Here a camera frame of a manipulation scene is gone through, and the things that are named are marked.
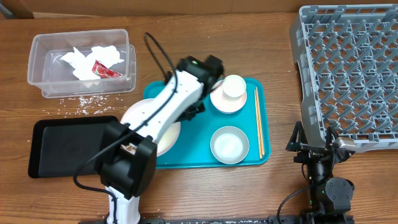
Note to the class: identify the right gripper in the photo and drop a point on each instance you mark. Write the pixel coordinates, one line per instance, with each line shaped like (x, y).
(296, 145)

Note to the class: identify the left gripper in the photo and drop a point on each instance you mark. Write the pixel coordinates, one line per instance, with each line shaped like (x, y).
(186, 115)

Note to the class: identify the grey bowl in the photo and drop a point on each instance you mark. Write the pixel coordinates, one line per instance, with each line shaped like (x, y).
(229, 145)

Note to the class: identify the large white plate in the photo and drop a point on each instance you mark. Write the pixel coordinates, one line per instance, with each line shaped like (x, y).
(170, 136)

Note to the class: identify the white napkin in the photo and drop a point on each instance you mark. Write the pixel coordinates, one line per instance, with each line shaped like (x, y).
(83, 65)

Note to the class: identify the red sauce packet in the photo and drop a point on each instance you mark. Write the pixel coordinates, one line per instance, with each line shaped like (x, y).
(103, 72)

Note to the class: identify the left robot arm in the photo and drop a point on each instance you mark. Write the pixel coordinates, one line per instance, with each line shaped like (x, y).
(129, 151)

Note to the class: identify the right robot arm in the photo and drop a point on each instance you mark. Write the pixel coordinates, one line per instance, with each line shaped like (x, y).
(330, 196)

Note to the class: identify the grey dishwasher rack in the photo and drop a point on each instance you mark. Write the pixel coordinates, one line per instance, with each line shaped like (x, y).
(347, 60)

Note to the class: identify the clear plastic waste bin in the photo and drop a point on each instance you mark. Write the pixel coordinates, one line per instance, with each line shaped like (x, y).
(47, 71)

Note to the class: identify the white cup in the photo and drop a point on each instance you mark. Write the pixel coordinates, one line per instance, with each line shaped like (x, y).
(234, 86)

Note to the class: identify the pink saucer plate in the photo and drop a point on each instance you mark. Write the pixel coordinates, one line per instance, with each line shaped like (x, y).
(224, 104)

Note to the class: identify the left wooden chopstick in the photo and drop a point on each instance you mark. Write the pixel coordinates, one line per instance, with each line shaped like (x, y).
(258, 123)

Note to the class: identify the wooden chopstick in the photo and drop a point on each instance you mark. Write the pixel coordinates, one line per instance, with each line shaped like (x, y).
(263, 150)
(258, 123)

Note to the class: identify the right wooden chopstick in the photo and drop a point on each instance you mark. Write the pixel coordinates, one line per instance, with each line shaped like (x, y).
(263, 150)

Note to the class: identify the teal serving tray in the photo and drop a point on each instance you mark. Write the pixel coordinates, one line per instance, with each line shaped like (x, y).
(192, 148)

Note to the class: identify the scattered rice grains on table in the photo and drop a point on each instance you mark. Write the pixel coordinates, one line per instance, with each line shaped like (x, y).
(80, 106)

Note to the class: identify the black rectangular tray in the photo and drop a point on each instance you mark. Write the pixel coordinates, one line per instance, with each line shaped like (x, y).
(60, 146)

